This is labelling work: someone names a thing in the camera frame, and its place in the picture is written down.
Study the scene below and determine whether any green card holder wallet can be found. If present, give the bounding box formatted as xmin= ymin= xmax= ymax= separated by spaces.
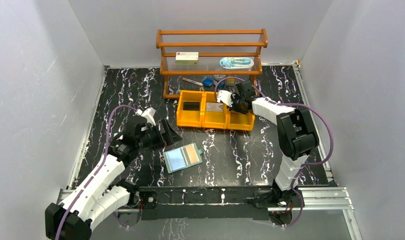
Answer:
xmin=163 ymin=143 xmax=203 ymax=174

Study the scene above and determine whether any orange three-compartment bin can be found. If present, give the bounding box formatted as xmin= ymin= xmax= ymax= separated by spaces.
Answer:
xmin=176 ymin=90 xmax=255 ymax=131

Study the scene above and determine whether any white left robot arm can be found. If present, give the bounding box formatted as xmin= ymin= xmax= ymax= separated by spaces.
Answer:
xmin=44 ymin=116 xmax=182 ymax=240

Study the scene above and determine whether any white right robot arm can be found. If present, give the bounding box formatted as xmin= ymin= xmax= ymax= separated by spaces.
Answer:
xmin=217 ymin=81 xmax=319 ymax=196

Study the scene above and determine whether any silver card in bin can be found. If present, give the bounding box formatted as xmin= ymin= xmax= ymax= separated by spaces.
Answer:
xmin=206 ymin=102 xmax=224 ymax=113

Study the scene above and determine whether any black card in bin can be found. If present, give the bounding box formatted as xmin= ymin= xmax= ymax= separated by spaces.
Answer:
xmin=182 ymin=101 xmax=201 ymax=112

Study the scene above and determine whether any round blue white tin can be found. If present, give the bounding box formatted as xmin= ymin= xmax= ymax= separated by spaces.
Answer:
xmin=213 ymin=74 xmax=226 ymax=88

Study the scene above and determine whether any small blue object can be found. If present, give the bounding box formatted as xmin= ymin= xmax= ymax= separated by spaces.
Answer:
xmin=202 ymin=77 xmax=213 ymax=88

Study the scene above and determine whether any blue oval packaged item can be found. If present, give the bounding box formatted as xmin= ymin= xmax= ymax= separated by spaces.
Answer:
xmin=219 ymin=57 xmax=255 ymax=69

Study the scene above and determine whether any brown white marker pen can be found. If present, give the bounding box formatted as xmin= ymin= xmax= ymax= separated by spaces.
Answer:
xmin=182 ymin=77 xmax=204 ymax=87

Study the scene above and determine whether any white red box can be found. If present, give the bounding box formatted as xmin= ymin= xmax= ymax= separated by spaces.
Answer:
xmin=175 ymin=52 xmax=199 ymax=65

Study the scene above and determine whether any wooden shelf rack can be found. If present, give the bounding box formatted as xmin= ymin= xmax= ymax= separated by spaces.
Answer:
xmin=155 ymin=28 xmax=269 ymax=99

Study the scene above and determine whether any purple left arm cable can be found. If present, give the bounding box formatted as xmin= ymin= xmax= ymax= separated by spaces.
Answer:
xmin=54 ymin=104 xmax=140 ymax=240

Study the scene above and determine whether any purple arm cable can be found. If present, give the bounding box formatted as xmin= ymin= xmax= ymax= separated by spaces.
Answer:
xmin=54 ymin=104 xmax=140 ymax=240
xmin=214 ymin=76 xmax=335 ymax=229

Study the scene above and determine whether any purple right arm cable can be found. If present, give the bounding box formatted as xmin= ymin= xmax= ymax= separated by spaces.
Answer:
xmin=214 ymin=76 xmax=335 ymax=229

